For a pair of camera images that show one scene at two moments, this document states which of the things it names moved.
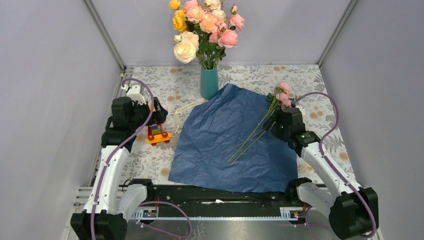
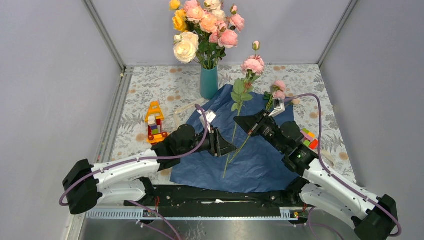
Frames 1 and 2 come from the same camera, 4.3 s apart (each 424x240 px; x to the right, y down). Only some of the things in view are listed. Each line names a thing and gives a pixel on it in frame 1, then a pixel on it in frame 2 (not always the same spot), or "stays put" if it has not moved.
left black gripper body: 141,112 to 208,143
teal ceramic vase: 209,82 stays put
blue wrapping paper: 225,139 stays put
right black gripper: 277,116 to 252,124
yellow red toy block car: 155,134 stays put
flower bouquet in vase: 204,28 stays put
